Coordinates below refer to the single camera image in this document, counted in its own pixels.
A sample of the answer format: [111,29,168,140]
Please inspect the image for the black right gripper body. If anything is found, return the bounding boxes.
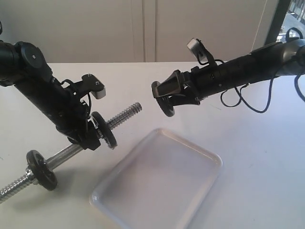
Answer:
[179,65,214,102]

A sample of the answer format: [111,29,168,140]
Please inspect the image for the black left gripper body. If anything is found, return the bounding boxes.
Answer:
[56,92,101,150]

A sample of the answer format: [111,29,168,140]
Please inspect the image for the black weight plate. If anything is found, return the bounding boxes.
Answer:
[151,81,175,117]

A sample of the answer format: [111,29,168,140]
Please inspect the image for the chrome threaded dumbbell bar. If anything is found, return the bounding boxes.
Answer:
[0,102,142,203]

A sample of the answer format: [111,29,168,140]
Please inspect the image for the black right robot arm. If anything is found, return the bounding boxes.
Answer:
[152,39,305,106]

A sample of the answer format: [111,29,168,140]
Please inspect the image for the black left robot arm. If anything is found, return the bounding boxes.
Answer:
[0,42,105,150]

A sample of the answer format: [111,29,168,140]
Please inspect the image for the black weight plate right end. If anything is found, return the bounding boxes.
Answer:
[91,111,117,149]

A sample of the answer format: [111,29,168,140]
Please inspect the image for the black weight plate end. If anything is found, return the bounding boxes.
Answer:
[91,111,117,149]
[26,150,58,191]

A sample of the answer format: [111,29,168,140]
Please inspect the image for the black weight plate left end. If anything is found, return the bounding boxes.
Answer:
[26,150,58,191]

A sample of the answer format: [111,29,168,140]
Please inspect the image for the chrome spinlock collar nut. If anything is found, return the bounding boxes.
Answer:
[26,167,38,185]

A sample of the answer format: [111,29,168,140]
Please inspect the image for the white plastic tray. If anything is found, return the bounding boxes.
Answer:
[90,128,223,229]

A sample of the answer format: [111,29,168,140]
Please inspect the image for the white cabinet doors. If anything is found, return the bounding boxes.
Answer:
[0,0,277,63]

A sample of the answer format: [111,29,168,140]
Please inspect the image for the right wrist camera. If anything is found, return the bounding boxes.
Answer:
[187,38,216,66]

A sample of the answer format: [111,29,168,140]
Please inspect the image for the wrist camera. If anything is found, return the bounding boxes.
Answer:
[187,38,216,66]
[75,74,106,100]

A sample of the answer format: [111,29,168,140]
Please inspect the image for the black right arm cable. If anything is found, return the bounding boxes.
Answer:
[220,73,305,114]

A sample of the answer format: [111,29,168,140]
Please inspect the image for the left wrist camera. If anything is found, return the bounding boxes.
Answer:
[75,74,106,100]

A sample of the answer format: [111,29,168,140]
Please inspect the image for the black window frame post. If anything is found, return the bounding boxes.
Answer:
[264,0,291,45]

